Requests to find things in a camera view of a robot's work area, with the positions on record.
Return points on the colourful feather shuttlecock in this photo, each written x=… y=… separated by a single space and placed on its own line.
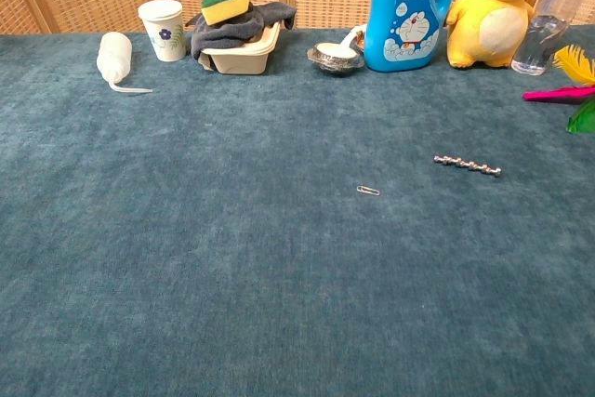
x=576 y=90

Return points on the clear water bottle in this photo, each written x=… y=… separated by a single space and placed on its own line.
x=544 y=30

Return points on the white plastic spoon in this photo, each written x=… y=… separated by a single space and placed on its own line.
x=351 y=39

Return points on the white squeeze wash bottle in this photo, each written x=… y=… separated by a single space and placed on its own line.
x=114 y=57

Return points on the beige food container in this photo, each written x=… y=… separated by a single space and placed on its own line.
x=246 y=60

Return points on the blue fabric tablecloth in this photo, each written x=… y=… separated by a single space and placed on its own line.
x=232 y=253

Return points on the dark grey cloth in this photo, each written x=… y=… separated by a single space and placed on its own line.
x=232 y=32

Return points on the blue detergent bottle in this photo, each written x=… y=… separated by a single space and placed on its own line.
x=404 y=20

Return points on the silver paper clip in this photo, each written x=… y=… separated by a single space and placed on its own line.
x=368 y=190

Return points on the yellow plush toy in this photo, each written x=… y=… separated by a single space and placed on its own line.
x=488 y=11

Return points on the white flower-print paper cup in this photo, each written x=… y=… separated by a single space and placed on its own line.
x=162 y=30

